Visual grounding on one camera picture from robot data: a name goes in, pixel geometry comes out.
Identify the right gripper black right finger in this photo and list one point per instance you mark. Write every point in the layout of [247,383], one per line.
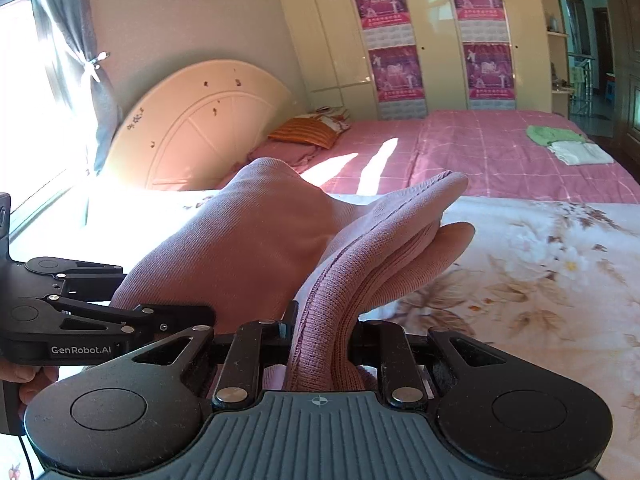
[384,346]

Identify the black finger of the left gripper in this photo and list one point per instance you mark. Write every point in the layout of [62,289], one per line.
[143,322]
[68,269]

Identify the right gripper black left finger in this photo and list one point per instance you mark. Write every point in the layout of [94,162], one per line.
[255,346]

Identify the pink knit sweater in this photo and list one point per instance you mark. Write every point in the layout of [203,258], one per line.
[269,237]

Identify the person's left hand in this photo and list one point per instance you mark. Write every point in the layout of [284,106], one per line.
[30,380]

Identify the cream curved headboard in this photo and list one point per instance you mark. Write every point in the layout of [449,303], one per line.
[189,130]

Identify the pink pillow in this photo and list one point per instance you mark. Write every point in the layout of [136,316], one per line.
[294,154]

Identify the white floral bed sheet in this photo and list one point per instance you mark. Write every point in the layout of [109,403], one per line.
[554,283]

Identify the orange striped pillow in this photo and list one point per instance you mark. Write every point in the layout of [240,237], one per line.
[305,131]

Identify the pink checked bedspread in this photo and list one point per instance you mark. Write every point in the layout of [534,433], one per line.
[491,148]

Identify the lower left purple poster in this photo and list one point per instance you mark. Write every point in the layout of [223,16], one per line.
[398,82]

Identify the purple poster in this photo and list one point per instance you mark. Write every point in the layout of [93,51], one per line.
[385,23]
[398,82]
[489,76]
[482,21]

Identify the green folded cloth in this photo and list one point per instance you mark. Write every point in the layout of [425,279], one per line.
[546,136]

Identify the white folded cloth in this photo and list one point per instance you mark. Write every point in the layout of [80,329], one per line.
[574,153]

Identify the grey curtain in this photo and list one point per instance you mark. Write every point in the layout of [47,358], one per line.
[85,84]

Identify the lower right purple poster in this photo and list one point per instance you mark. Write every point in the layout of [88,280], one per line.
[489,76]

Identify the cream wardrobe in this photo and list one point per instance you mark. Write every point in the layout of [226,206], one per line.
[336,69]

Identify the upper left purple poster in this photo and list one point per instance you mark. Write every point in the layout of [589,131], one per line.
[385,23]

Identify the upper right purple poster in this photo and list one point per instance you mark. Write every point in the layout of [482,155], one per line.
[482,21]

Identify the dark wooden door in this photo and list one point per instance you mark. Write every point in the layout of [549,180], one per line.
[624,21]

